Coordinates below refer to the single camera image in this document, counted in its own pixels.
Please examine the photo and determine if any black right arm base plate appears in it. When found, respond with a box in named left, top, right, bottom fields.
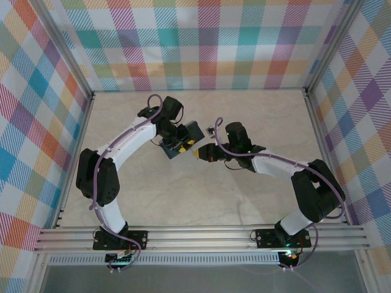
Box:
left=255, top=228, right=312, bottom=249

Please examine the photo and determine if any long aluminium mounting rail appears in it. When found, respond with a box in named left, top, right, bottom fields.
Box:
left=33, top=225, right=371, bottom=254

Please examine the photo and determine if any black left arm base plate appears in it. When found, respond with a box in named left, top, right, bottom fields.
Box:
left=92, top=230, right=148, bottom=251

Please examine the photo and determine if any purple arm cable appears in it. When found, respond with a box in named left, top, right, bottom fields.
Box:
left=213, top=117, right=346, bottom=271
left=88, top=93, right=164, bottom=272

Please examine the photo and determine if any slotted grey cable duct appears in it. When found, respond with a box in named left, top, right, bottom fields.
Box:
left=48, top=255, right=281, bottom=266

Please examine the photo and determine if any dark blue box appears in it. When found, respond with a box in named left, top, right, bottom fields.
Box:
left=160, top=120, right=205, bottom=160

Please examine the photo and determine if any aluminium side rail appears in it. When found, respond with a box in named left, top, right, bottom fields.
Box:
left=51, top=91, right=96, bottom=230
left=302, top=87, right=351, bottom=226

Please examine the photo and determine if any aluminium frame leg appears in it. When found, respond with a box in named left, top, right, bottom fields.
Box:
left=26, top=253, right=51, bottom=293
left=356, top=251, right=378, bottom=293

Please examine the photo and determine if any aluminium frame post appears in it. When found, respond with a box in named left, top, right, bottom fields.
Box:
left=304, top=0, right=367, bottom=95
left=32, top=0, right=94, bottom=98

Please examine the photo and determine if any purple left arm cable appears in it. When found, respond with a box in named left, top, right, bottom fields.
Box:
left=88, top=93, right=164, bottom=272

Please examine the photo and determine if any green circuit board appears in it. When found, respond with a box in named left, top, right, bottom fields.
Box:
left=104, top=251, right=134, bottom=265

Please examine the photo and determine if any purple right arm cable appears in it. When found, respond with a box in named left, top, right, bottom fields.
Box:
left=213, top=117, right=346, bottom=271

